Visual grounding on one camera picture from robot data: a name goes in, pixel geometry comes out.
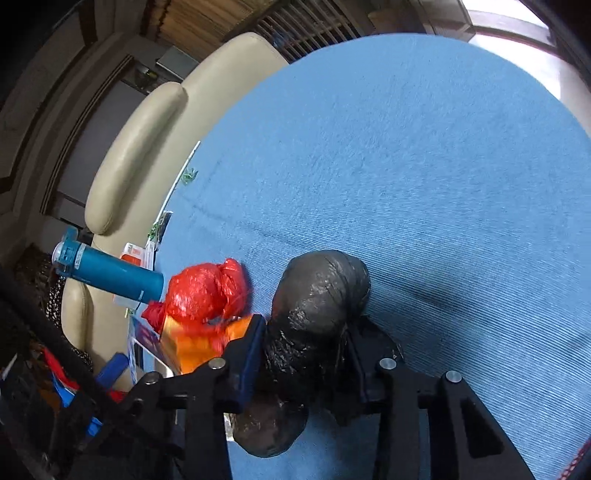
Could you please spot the black plastic trash bag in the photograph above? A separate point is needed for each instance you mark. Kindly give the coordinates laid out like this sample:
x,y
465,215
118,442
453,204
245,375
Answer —
x,y
319,294

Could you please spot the blue table cloth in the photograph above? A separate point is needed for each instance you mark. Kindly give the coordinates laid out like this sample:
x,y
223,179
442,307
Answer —
x,y
460,181

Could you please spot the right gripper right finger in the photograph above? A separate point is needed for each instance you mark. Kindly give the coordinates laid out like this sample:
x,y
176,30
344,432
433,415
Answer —
x,y
430,427

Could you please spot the green candy wrapper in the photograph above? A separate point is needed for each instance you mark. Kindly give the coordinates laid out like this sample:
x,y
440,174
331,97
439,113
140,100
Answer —
x,y
189,174

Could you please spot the red plastic bag wad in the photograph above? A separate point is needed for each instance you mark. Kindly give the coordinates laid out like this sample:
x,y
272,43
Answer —
x,y
201,299

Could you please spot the orange plastic wrapper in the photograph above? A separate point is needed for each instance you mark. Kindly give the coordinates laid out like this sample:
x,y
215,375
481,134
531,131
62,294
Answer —
x,y
186,350

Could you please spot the teal thermos bottle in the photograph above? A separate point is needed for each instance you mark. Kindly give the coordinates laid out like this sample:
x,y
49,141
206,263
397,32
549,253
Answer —
x,y
81,262

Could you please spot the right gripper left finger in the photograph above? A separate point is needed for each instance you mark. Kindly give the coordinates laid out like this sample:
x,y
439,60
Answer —
x,y
184,414

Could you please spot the dark foil wrapper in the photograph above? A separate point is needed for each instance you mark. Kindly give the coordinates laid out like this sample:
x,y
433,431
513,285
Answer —
x,y
158,228

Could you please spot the cream leather sofa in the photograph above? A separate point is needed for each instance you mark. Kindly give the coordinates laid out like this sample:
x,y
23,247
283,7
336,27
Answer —
x,y
140,168

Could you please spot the orange white medicine box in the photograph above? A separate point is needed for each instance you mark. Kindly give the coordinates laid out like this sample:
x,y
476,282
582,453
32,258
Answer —
x,y
138,256

